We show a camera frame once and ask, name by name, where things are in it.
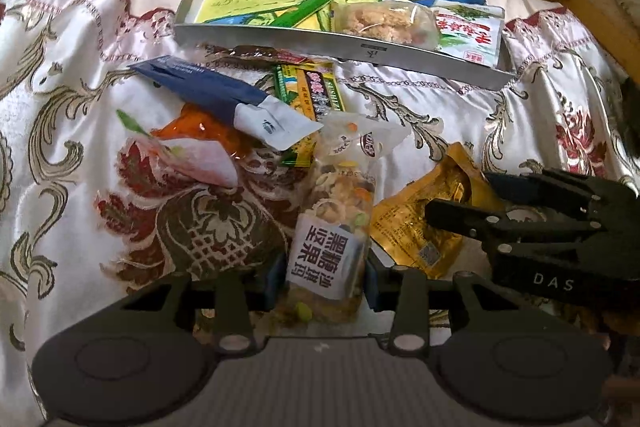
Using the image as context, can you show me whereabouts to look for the green stick snack packet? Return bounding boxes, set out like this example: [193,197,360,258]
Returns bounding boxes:
[272,0,352,28]

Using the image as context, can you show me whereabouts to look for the floral satin blanket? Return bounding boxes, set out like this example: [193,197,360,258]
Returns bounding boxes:
[0,0,640,427]

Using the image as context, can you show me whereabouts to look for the clear packet with pink print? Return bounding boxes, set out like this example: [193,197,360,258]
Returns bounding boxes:
[116,109,240,188]

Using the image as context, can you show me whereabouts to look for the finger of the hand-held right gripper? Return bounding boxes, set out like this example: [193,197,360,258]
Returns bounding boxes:
[484,168,601,228]
[424,198,531,258]

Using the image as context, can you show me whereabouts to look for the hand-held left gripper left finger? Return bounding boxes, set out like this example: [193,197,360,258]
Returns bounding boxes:
[117,254,286,357]

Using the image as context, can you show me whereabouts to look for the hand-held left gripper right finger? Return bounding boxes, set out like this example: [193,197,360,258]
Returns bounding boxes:
[366,252,508,358]

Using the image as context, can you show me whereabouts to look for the blue white snack packet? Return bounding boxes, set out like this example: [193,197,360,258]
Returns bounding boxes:
[127,56,325,152]

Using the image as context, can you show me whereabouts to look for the clear bag of crispy snack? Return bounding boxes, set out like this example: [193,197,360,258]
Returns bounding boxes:
[331,1,441,48]

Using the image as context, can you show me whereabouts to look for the clear nut brittle packet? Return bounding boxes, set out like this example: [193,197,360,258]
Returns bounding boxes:
[287,113,412,323]

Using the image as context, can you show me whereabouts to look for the yellow green snack packet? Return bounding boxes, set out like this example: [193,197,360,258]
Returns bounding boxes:
[272,61,347,168]

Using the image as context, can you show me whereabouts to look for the orange snack packet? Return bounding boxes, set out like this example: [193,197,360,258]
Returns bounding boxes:
[150,103,256,158]

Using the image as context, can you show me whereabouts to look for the grey metal tray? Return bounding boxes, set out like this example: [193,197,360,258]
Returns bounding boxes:
[174,0,516,92]

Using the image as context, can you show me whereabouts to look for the golden snack packet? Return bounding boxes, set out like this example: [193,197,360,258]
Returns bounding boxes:
[372,142,506,280]

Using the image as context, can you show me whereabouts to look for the green white seaweed packet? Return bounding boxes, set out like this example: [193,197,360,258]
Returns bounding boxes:
[432,1,506,68]

